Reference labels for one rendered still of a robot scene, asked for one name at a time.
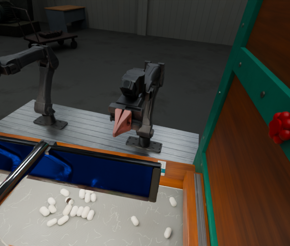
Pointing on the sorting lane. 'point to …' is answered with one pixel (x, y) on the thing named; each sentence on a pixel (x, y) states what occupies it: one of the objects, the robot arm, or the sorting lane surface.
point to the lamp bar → (75, 168)
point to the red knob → (281, 127)
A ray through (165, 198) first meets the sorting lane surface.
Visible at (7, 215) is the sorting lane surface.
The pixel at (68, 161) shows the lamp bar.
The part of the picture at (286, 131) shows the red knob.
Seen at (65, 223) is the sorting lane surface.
